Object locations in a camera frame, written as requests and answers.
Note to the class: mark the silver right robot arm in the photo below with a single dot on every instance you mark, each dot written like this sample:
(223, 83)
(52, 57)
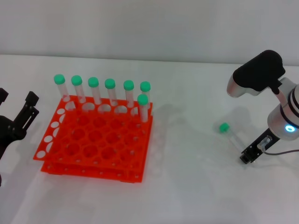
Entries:
(282, 116)

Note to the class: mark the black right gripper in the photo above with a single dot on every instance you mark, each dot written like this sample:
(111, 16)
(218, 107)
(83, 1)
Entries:
(254, 150)

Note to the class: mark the green-capped clear test tube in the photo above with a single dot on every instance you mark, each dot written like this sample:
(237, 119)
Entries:
(59, 79)
(76, 80)
(145, 86)
(142, 100)
(224, 127)
(93, 82)
(109, 83)
(128, 85)

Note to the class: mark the orange plastic test tube rack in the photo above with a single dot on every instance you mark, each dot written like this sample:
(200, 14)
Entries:
(105, 144)

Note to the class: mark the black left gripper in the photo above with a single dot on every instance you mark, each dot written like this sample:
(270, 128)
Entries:
(5, 133)

